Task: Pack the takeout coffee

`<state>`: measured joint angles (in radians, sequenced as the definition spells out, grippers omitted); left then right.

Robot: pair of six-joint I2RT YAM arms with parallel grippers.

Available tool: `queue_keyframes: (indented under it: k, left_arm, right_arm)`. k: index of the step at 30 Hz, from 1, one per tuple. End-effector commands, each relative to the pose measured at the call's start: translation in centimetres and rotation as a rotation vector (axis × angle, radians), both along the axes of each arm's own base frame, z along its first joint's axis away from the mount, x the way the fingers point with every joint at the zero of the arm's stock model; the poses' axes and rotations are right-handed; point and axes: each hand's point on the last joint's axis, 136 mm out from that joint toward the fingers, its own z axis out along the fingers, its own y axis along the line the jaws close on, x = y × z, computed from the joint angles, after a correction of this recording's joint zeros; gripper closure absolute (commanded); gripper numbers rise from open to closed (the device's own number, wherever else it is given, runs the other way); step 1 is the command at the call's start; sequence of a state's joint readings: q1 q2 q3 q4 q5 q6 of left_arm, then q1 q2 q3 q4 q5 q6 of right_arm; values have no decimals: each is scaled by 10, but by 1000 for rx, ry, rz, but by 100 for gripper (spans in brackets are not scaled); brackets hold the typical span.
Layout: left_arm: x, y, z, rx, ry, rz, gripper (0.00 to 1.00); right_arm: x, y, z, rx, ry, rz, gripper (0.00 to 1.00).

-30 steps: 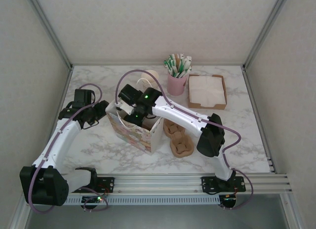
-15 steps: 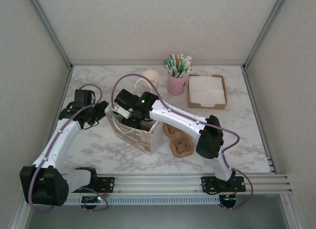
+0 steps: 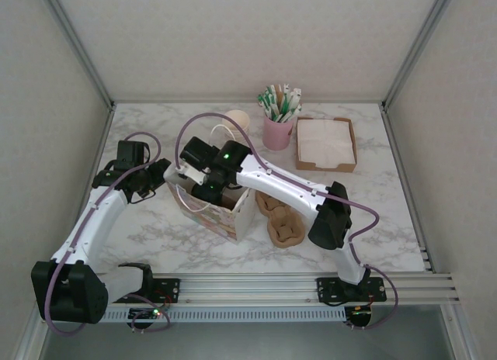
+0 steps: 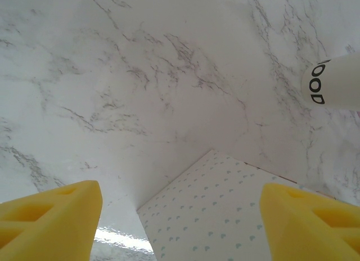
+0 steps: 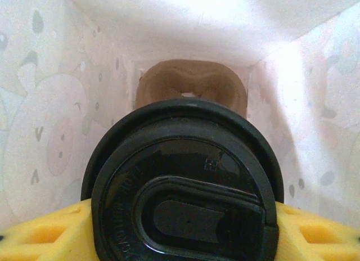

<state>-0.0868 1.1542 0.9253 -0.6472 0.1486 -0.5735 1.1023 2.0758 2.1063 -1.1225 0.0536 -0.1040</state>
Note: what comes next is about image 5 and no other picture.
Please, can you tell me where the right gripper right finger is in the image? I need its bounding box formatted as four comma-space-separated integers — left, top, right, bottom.
274, 201, 360, 261

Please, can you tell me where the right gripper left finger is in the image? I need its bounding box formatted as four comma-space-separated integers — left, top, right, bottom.
0, 199, 95, 261

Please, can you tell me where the black plastic cup lid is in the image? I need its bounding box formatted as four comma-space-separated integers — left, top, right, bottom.
80, 99, 288, 261

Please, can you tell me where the brown pulp cup carrier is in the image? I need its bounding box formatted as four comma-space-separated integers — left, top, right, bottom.
134, 58, 249, 119

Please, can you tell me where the white printed paper bag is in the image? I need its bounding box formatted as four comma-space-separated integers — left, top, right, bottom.
0, 0, 360, 239

